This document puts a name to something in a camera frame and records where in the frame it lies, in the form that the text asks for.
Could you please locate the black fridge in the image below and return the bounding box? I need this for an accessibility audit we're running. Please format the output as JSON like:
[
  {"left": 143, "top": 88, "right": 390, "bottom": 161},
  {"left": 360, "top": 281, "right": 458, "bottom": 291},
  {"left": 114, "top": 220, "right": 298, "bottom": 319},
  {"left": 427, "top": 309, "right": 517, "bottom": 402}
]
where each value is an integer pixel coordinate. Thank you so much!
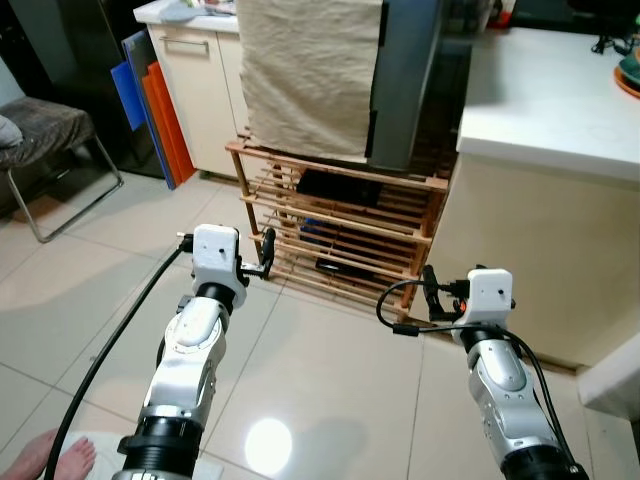
[{"left": 30, "top": 0, "right": 151, "bottom": 179}]

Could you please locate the black shoe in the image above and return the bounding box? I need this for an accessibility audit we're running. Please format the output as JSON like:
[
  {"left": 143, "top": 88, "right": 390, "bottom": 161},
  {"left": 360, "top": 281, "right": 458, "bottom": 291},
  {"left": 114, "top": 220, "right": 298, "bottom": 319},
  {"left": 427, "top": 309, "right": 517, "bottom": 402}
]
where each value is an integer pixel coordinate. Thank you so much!
[
  {"left": 315, "top": 257, "right": 369, "bottom": 279},
  {"left": 296, "top": 168, "right": 383, "bottom": 208}
]

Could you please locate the wooden slatted rack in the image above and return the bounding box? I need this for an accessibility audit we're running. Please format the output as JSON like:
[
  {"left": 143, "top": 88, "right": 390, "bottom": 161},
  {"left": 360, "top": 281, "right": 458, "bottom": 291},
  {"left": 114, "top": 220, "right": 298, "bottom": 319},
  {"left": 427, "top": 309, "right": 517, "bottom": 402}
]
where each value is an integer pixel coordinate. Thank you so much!
[{"left": 225, "top": 133, "right": 453, "bottom": 301}]

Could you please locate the cream kitchen island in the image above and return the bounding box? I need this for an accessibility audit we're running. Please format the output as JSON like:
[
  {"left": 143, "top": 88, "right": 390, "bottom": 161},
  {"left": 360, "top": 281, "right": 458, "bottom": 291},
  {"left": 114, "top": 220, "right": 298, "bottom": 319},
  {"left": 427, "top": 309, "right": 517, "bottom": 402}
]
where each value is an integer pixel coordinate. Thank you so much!
[{"left": 430, "top": 25, "right": 640, "bottom": 373}]

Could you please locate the cream drawer cabinet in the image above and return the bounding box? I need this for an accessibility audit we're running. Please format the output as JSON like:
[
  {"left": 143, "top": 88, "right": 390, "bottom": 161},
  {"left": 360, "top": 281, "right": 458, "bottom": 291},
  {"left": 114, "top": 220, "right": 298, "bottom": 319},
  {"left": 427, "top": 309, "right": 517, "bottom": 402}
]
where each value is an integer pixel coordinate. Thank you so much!
[{"left": 133, "top": 0, "right": 251, "bottom": 183}]

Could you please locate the beige cloth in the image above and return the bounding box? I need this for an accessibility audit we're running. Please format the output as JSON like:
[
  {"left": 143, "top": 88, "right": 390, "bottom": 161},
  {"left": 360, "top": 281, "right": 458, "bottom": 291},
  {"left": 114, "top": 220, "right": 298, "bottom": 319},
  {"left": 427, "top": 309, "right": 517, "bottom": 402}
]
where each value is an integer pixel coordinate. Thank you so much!
[{"left": 236, "top": 0, "right": 387, "bottom": 163}]

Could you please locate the white counter corner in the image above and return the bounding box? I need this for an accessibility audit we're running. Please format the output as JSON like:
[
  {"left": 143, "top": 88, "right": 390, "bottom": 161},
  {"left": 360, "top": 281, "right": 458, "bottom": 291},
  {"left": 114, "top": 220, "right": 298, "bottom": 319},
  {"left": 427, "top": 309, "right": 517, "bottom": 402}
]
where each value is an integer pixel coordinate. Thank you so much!
[{"left": 578, "top": 335, "right": 640, "bottom": 421}]

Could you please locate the grey metal appliance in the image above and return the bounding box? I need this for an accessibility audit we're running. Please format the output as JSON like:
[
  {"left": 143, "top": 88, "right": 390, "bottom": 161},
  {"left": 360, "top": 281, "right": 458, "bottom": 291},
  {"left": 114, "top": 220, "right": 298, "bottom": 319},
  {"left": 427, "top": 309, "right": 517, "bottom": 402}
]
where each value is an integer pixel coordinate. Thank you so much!
[{"left": 365, "top": 0, "right": 479, "bottom": 173}]

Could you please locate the metal chair with dark cushion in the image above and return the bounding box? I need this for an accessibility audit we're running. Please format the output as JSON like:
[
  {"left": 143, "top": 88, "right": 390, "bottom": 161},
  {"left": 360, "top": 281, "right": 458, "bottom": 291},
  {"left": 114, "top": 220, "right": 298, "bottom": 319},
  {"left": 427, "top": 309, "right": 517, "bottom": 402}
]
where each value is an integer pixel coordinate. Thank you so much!
[{"left": 0, "top": 55, "right": 126, "bottom": 244}]

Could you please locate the person's bare foot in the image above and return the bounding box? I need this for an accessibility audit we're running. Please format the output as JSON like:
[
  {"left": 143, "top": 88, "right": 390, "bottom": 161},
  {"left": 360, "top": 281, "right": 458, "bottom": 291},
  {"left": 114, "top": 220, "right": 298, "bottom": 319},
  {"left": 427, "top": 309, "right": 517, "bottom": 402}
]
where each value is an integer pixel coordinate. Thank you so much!
[{"left": 0, "top": 430, "right": 98, "bottom": 480}]

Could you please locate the orange plate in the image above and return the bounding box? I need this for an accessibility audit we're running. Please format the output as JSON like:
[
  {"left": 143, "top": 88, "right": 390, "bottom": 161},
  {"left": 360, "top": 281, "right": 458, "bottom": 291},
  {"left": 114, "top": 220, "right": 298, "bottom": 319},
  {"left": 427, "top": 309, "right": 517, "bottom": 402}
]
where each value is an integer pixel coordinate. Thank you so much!
[{"left": 613, "top": 65, "right": 640, "bottom": 101}]

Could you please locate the teal bowl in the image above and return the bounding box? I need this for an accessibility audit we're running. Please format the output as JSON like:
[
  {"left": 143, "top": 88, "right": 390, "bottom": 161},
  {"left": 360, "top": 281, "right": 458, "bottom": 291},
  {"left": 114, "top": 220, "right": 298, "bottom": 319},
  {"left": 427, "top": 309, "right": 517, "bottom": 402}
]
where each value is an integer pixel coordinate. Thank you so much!
[{"left": 617, "top": 45, "right": 640, "bottom": 86}]

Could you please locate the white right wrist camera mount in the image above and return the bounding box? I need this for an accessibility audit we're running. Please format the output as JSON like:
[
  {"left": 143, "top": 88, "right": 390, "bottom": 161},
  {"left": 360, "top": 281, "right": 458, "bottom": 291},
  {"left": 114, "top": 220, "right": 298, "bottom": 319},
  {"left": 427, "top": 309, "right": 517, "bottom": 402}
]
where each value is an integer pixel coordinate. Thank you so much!
[{"left": 465, "top": 267, "right": 516, "bottom": 346}]

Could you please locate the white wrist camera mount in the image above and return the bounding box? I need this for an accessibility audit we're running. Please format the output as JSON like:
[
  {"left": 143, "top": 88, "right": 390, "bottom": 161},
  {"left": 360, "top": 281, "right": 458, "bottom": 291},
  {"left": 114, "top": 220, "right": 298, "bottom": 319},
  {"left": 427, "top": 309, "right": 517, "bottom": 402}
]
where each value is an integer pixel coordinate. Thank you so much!
[
  {"left": 465, "top": 267, "right": 516, "bottom": 346},
  {"left": 190, "top": 224, "right": 248, "bottom": 293}
]

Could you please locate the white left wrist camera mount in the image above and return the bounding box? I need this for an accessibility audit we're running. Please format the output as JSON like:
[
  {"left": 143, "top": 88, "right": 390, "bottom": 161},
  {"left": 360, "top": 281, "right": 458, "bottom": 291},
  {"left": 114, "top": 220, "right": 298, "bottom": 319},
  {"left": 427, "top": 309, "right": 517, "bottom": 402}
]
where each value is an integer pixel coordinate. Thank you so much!
[{"left": 190, "top": 224, "right": 248, "bottom": 293}]

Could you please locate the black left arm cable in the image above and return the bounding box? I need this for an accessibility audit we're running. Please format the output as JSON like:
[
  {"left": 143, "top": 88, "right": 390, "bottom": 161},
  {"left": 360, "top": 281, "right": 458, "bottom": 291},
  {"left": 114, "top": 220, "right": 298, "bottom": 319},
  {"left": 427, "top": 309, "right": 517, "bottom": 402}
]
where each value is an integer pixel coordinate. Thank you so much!
[{"left": 42, "top": 235, "right": 196, "bottom": 480}]

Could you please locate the metal drawer handle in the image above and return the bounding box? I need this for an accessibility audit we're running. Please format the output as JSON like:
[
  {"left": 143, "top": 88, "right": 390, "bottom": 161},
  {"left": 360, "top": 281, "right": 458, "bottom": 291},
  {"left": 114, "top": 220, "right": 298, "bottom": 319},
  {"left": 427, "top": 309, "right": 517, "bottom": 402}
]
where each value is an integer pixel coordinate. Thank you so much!
[{"left": 160, "top": 37, "right": 211, "bottom": 54}]

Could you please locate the black cable bundle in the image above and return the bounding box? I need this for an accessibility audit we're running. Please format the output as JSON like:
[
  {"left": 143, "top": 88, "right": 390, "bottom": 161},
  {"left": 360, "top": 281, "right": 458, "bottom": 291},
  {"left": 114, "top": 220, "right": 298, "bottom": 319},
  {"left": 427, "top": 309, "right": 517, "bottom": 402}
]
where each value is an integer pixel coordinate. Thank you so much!
[{"left": 592, "top": 33, "right": 631, "bottom": 56}]

